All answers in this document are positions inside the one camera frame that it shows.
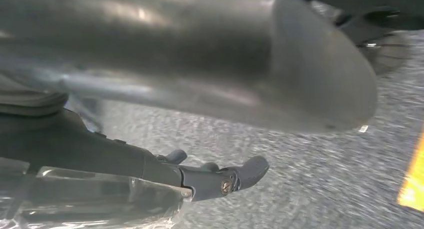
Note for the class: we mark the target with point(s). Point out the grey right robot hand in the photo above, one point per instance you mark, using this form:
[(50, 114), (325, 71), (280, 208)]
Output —
[(198, 55)]

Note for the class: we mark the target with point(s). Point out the black robot foot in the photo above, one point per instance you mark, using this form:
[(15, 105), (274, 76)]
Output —
[(381, 45)]

